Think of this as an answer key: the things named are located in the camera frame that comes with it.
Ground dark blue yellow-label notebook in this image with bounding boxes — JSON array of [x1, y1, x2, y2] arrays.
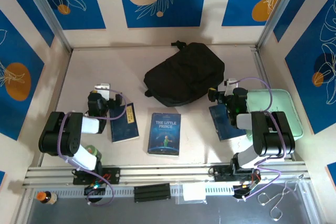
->
[[208, 104, 247, 142], [109, 102, 140, 144]]

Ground black backpack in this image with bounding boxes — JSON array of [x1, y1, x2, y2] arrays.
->
[[143, 40, 226, 108]]

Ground Little Prince book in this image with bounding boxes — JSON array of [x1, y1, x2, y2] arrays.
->
[[147, 113, 182, 157]]

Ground green round container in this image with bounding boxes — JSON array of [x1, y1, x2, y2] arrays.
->
[[86, 144, 102, 161]]

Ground mint green tray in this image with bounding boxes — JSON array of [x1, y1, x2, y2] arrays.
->
[[245, 89, 304, 141]]

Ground blue poster dark circle leaf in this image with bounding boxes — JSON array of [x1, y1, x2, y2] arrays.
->
[[285, 0, 336, 135]]

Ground blue poster beige circle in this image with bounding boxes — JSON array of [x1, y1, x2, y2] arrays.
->
[[116, 0, 208, 28]]

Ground clear bag with white card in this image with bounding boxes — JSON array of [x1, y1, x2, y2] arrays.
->
[[175, 181, 208, 205]]

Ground blue poster small orange circle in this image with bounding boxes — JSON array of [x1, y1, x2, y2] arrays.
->
[[34, 0, 107, 30]]

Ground black ridged block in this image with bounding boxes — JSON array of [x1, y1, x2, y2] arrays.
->
[[133, 184, 171, 203]]

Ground blue poster large orange circle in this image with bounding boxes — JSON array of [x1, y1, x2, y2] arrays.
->
[[0, 8, 45, 141]]

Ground brown bottle with orange cap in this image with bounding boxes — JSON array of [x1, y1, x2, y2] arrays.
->
[[36, 191, 58, 206]]

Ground blue poster white flower lines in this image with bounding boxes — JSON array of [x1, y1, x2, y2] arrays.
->
[[0, 0, 55, 48]]

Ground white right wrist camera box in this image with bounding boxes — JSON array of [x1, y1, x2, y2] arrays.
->
[[224, 78, 238, 90]]

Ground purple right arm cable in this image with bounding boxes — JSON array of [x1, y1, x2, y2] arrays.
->
[[233, 77, 300, 200]]

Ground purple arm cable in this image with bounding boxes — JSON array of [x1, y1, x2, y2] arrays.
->
[[233, 77, 300, 200], [57, 89, 128, 207]]

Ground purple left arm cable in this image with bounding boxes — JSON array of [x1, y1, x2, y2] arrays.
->
[[57, 89, 128, 207]]

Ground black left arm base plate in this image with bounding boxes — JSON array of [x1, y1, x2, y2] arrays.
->
[[72, 167, 121, 185]]

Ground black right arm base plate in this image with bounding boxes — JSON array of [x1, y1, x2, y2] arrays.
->
[[213, 165, 262, 183]]

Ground black connector with coloured wires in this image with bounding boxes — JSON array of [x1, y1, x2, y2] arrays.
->
[[83, 180, 107, 196], [233, 175, 262, 199]]

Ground aluminium mounting rail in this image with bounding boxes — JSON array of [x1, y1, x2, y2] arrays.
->
[[22, 162, 312, 188]]

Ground grey slotted cable duct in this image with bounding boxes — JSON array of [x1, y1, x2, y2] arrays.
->
[[34, 184, 237, 198]]

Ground aluminium frame post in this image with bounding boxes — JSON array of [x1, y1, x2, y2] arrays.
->
[[256, 0, 302, 49], [19, 0, 73, 53]]

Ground bent metal wire hooks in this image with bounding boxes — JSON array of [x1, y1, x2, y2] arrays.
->
[[257, 174, 305, 221]]

